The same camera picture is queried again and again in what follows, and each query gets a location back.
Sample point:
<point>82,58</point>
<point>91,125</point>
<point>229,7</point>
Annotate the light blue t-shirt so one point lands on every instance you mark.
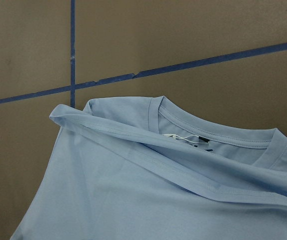
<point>141,168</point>

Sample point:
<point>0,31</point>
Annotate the blue tape line lengthwise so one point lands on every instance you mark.
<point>72,53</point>

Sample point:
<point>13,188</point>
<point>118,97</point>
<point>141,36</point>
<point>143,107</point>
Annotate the blue tape line crosswise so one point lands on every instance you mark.
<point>151,72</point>

